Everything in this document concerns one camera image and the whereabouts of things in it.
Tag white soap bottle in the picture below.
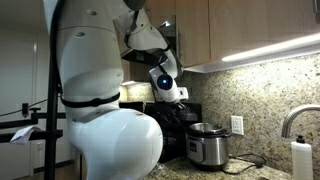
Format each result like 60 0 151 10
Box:
291 135 313 180

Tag under-cabinet light strip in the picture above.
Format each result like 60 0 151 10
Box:
222 33 320 62

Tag white paper tag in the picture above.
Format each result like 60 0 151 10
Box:
10 125 39 145

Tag curved steel faucet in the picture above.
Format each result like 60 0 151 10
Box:
281 104 320 138

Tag wooden upper cabinets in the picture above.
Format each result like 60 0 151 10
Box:
146 0 320 73

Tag black electric stove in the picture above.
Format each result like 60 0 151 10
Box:
119 102 202 163

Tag stainless steel pressure cooker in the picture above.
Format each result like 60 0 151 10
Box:
186 123 231 171

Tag black range hood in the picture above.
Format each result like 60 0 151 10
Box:
121 16 179 65

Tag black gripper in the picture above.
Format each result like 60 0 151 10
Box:
157 102 186 125

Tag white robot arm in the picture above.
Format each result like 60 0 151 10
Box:
42 0 183 180

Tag white wall outlet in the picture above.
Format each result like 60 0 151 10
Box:
231 116 244 135

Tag black power cord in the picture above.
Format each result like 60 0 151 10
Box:
222 153 268 176

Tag black camera stand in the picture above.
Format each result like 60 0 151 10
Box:
0 66 68 180

